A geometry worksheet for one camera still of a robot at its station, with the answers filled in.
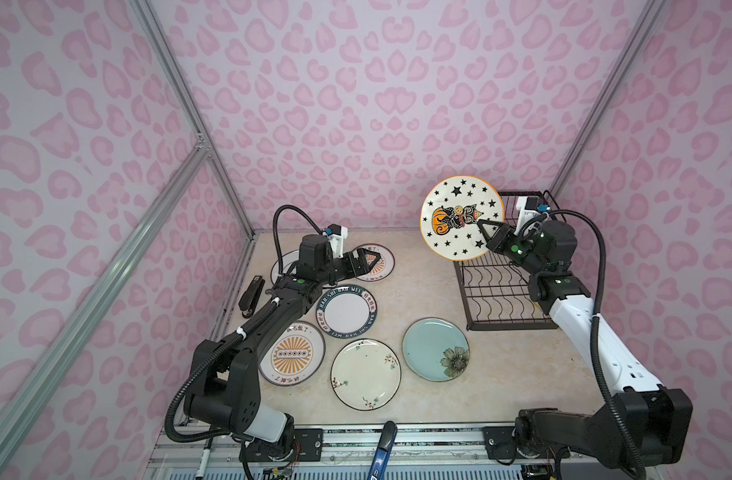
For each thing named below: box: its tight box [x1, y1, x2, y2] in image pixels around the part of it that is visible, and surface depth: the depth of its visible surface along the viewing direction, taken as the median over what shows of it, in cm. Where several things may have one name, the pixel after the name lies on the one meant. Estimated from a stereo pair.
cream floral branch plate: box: [330, 338, 402, 412], surface depth 86 cm
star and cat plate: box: [420, 175, 505, 262], surface depth 78 cm
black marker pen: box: [195, 437, 213, 480], surface depth 72 cm
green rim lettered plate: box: [316, 285, 378, 339], surface depth 100 cm
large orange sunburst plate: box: [258, 321, 326, 387], surface depth 90 cm
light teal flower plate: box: [402, 317, 471, 382], surface depth 90 cm
